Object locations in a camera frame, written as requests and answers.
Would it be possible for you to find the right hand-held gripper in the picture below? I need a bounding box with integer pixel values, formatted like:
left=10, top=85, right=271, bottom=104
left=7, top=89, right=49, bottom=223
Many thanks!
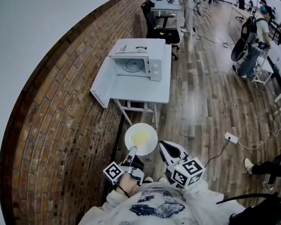
left=158, top=141, right=206, bottom=188

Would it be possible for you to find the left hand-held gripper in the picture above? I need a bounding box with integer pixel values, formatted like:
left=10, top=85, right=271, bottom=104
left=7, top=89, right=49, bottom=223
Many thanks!
left=103, top=146, right=145, bottom=187

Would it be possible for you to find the white round plate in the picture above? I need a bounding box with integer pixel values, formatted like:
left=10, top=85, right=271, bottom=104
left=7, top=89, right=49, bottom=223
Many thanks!
left=124, top=123, right=158, bottom=157

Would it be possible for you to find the yellow food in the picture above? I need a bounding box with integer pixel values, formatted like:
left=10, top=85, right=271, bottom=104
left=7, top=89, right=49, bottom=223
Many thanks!
left=130, top=129, right=151, bottom=147

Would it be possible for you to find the white microwave oven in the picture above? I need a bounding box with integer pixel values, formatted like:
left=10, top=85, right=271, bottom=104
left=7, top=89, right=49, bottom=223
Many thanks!
left=90, top=38, right=166, bottom=109

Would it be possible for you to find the person's right forearm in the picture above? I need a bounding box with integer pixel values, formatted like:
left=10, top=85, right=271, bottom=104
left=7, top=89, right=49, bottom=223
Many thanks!
left=177, top=179, right=223, bottom=211

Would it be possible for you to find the person's left forearm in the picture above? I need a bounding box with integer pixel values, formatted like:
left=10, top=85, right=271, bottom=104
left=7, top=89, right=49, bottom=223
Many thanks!
left=100, top=188, right=141, bottom=213

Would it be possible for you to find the person's left hand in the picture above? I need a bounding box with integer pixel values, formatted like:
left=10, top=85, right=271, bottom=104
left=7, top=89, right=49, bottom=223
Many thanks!
left=118, top=173, right=141, bottom=198

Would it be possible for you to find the person's white printed sweatshirt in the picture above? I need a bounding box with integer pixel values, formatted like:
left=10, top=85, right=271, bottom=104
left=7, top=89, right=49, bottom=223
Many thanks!
left=78, top=181, right=247, bottom=225

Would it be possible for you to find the white table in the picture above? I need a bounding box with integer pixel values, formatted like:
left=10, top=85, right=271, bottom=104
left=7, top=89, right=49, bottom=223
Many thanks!
left=109, top=44, right=173, bottom=130

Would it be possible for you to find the glass turntable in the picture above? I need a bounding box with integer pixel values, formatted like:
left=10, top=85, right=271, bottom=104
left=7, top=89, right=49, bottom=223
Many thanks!
left=122, top=59, right=145, bottom=73

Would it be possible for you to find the white printed book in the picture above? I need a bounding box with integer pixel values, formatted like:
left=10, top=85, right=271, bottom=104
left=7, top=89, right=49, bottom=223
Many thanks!
left=115, top=43, right=149, bottom=54

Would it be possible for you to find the black bag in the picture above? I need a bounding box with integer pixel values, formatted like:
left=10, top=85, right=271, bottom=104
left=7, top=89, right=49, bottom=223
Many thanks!
left=228, top=192, right=281, bottom=225

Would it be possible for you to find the white metal rack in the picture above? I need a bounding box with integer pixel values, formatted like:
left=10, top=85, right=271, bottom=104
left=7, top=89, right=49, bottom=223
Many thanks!
left=251, top=48, right=275, bottom=86

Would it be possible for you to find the wood-topped desk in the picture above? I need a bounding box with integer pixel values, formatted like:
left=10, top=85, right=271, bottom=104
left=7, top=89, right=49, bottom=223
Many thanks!
left=229, top=1, right=252, bottom=24

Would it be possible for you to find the black power cable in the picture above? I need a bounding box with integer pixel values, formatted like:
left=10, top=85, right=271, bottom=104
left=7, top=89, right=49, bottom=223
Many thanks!
left=204, top=138, right=231, bottom=168

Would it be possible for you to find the white charger cable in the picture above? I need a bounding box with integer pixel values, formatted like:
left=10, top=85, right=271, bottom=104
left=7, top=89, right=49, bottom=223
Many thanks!
left=237, top=129, right=281, bottom=150

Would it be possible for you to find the black bag strap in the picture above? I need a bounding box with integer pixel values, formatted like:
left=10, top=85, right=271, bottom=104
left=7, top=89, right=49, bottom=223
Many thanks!
left=215, top=193, right=275, bottom=205

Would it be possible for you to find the black floor cable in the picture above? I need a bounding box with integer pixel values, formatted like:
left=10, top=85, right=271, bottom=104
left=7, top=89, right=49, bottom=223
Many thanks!
left=193, top=28, right=236, bottom=45

